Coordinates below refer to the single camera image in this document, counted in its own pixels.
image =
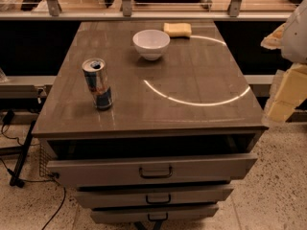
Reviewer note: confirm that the yellow sponge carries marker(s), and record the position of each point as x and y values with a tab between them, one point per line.
177	29

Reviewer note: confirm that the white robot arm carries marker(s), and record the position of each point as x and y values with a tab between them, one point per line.
291	39

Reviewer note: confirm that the middle drawer with handle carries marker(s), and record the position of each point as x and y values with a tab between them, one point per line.
154	196

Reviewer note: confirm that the red bull can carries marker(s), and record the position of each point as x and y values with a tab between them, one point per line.
94	70

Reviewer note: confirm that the top drawer with handle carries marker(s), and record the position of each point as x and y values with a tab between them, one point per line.
151	171

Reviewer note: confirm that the bottom drawer with handle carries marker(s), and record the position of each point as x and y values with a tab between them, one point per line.
154	213

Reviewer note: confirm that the drawer with handle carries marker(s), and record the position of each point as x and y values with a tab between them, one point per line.
154	196
151	171
154	213

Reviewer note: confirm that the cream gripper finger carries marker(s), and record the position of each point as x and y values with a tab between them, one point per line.
273	40
288	91

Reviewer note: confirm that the white bowl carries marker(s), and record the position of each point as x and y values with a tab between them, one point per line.
151	44

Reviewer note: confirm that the grey drawer cabinet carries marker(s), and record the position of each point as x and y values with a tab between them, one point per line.
193	101

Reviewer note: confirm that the metal railing frame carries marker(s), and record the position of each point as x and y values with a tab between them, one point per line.
88	10

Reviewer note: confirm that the black stand leg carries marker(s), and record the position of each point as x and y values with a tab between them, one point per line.
16	180

